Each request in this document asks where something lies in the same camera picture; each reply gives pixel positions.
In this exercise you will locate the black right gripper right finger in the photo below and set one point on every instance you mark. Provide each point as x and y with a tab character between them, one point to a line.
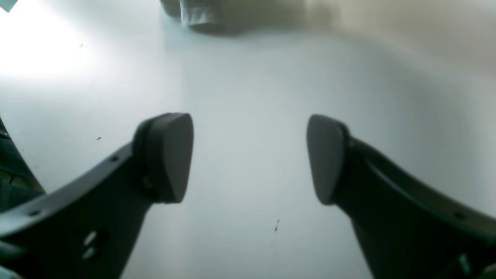
406	229

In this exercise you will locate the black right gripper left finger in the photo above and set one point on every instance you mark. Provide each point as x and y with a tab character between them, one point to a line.
88	228

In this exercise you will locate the white printed T-shirt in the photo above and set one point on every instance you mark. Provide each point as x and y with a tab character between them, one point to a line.
452	28

